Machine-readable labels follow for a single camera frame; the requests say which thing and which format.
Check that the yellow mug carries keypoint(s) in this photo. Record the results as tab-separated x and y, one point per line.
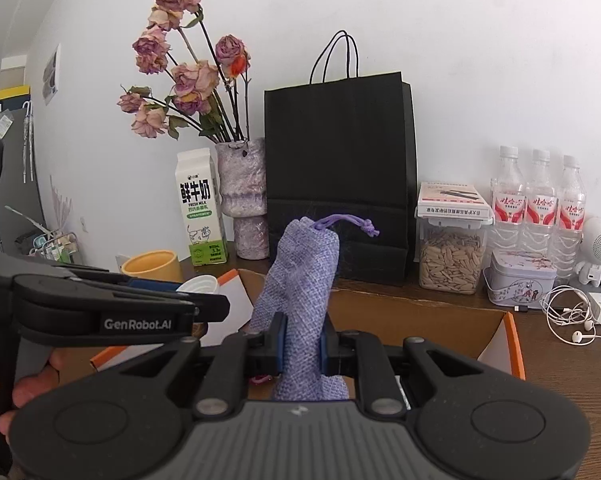
150	267

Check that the grey cabinet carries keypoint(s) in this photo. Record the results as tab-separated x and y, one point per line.
18	180

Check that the red label water bottle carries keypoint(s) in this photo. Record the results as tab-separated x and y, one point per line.
571	210
507	205
541	205

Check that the person's left hand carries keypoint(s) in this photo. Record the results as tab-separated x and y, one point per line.
28	390

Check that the black paper bag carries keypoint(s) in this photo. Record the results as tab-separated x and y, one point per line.
340	160

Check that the printed tin box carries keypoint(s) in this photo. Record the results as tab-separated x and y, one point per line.
520	280

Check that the red cardboard box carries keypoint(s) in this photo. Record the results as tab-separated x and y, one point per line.
430	330

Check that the flat white printed box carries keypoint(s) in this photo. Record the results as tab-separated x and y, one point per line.
453	194

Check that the dried rose bouquet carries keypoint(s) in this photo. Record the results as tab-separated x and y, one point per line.
190	80

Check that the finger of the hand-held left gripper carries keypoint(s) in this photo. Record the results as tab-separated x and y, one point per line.
95	282
80	320

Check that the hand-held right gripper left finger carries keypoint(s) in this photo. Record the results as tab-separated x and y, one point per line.
279	347

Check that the large white plastic lid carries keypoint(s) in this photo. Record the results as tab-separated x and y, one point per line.
200	285

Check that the clear sunflower seed container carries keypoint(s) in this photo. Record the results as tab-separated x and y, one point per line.
450	260

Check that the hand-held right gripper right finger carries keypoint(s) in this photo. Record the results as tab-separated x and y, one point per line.
323	355

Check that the purple speckled vase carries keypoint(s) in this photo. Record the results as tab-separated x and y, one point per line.
243	185

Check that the white robot speaker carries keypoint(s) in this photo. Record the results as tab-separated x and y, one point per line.
600	245

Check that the wall picture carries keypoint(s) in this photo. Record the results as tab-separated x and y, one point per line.
52	75

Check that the white green milk carton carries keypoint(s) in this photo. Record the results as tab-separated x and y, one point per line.
200	210

